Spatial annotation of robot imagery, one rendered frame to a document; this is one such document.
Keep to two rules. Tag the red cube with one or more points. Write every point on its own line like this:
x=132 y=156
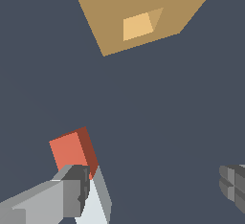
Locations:
x=71 y=152

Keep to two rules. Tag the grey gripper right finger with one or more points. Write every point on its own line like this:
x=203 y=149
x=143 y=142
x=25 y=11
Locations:
x=234 y=186

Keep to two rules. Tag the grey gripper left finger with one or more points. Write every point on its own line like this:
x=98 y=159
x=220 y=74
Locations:
x=48 y=199

